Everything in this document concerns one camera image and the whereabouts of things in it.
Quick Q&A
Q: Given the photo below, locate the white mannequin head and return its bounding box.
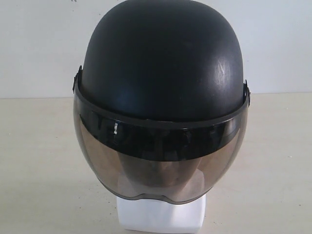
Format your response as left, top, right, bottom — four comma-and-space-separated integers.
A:
116, 170, 207, 231

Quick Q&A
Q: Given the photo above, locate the black helmet with visor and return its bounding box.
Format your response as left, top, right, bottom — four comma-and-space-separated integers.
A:
73, 0, 250, 205

